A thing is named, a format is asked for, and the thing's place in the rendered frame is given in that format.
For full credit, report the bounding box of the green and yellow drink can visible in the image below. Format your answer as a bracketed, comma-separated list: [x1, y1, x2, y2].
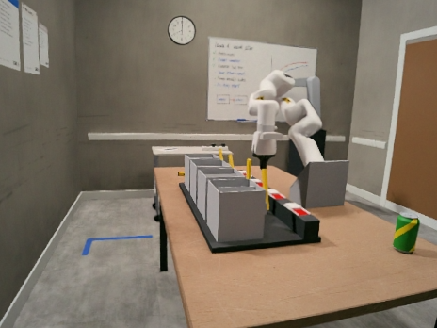
[393, 212, 420, 254]

